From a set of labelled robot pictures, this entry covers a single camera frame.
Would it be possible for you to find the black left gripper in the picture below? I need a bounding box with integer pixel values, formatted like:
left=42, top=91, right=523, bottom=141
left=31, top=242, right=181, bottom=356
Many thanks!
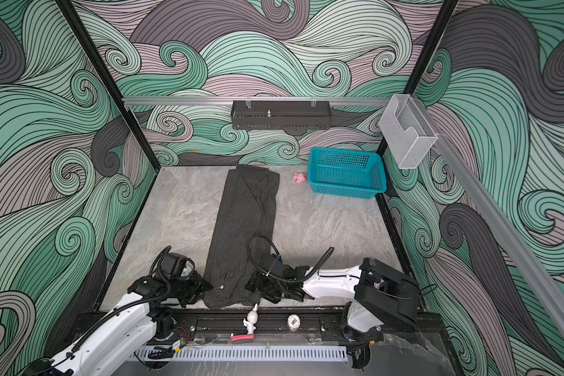
left=171, top=269, right=215, bottom=307

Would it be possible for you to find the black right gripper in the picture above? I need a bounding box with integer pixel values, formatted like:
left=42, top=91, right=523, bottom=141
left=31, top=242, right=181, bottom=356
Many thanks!
left=240, top=271, right=288, bottom=305

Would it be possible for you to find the dark grey pinstriped shirt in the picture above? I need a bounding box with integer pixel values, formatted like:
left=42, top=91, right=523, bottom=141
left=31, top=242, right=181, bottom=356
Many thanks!
left=203, top=164, right=280, bottom=310

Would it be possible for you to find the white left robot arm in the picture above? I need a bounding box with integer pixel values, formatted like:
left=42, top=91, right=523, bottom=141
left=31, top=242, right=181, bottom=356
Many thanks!
left=22, top=271, right=213, bottom=375

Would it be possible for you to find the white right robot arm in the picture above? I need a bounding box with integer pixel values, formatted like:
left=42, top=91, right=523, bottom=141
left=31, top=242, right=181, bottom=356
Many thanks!
left=245, top=256, right=420, bottom=341

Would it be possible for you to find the white figurine on pink base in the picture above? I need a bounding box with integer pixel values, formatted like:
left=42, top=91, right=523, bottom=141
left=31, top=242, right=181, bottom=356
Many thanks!
left=230, top=304, right=259, bottom=344

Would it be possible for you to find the small pink toy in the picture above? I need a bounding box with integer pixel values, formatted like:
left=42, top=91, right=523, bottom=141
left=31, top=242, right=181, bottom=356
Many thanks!
left=293, top=172, right=308, bottom=183

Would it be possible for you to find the teal plastic basket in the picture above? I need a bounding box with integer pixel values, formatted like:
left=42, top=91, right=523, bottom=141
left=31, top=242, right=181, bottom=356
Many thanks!
left=307, top=147, right=387, bottom=199

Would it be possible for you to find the black perforated metal shelf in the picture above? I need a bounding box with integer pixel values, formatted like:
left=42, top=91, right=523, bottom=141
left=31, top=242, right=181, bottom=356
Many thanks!
left=230, top=101, right=332, bottom=135

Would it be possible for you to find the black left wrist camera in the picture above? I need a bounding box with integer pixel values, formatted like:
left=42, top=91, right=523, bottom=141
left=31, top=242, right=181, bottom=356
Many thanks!
left=159, top=253, right=196, bottom=281

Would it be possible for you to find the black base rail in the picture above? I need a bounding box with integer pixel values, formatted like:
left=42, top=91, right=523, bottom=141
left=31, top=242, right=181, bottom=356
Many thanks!
left=70, top=307, right=447, bottom=346

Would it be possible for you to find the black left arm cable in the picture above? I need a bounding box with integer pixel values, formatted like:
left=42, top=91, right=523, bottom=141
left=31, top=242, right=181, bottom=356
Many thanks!
left=70, top=245, right=172, bottom=358

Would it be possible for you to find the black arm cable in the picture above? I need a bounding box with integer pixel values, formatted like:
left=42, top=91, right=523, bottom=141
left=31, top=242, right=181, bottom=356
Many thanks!
left=70, top=245, right=172, bottom=358
left=245, top=233, right=335, bottom=285

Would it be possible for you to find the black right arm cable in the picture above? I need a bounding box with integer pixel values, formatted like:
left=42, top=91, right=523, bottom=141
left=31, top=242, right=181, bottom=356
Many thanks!
left=245, top=233, right=335, bottom=285

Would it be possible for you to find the white slotted cable duct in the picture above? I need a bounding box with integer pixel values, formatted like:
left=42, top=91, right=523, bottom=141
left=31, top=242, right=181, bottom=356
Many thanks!
left=160, top=345, right=349, bottom=363

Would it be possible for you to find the aluminium rail back wall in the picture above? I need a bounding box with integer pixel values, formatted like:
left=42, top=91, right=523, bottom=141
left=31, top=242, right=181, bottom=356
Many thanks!
left=122, top=96, right=390, bottom=107

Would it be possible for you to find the aluminium rail wall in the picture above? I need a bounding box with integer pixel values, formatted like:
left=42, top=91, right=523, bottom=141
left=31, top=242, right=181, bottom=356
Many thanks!
left=122, top=96, right=390, bottom=107
left=412, top=97, right=564, bottom=338

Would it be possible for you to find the clear plastic wall holder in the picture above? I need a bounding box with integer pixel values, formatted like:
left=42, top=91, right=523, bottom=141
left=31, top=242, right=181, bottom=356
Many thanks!
left=379, top=94, right=438, bottom=169

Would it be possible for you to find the aluminium rail right wall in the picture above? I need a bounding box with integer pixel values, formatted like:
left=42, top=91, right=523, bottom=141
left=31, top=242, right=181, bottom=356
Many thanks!
left=412, top=97, right=564, bottom=338

